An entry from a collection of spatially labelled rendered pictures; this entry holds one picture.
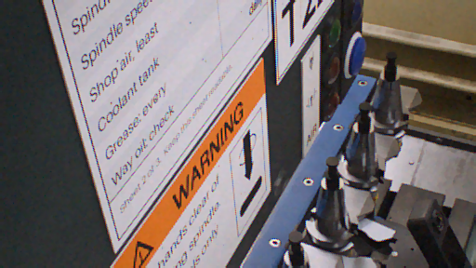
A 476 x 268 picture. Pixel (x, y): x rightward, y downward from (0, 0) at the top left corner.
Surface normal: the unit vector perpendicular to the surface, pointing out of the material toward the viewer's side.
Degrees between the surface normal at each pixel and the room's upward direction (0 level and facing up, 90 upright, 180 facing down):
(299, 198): 0
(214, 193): 90
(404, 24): 90
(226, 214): 90
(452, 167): 24
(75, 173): 90
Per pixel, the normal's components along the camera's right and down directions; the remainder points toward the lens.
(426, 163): -0.24, -0.41
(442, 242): 0.75, -0.19
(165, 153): 0.90, 0.25
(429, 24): -0.44, 0.63
